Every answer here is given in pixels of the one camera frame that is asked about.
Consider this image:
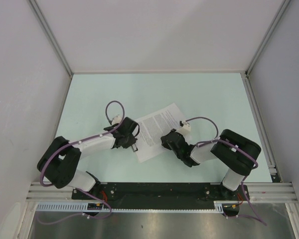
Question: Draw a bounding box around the grey slotted cable duct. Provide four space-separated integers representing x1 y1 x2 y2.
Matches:
36 202 223 214

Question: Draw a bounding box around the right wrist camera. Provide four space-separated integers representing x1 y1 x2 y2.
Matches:
177 120 191 135

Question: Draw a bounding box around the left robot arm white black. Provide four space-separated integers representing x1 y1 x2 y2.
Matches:
37 117 140 199

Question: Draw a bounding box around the left aluminium corner post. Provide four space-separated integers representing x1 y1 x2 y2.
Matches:
27 0 74 78

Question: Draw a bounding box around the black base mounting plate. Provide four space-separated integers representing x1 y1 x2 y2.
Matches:
72 181 250 217

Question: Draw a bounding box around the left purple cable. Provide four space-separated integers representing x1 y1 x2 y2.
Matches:
36 100 127 225

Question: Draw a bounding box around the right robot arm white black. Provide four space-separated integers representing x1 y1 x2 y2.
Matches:
160 129 261 200

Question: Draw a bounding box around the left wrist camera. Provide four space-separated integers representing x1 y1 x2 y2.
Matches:
111 115 122 125

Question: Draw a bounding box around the aluminium corner post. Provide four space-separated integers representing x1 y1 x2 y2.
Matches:
245 0 293 77
27 0 74 78

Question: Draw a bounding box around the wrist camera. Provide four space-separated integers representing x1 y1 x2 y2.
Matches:
111 115 122 125
177 120 191 135

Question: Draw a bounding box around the aluminium front frame rail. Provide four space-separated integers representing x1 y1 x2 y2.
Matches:
26 182 298 203

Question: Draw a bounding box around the right aluminium corner post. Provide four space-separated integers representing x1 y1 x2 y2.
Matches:
245 0 293 77

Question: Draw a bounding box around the text paper sheet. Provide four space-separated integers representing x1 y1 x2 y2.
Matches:
136 103 185 162

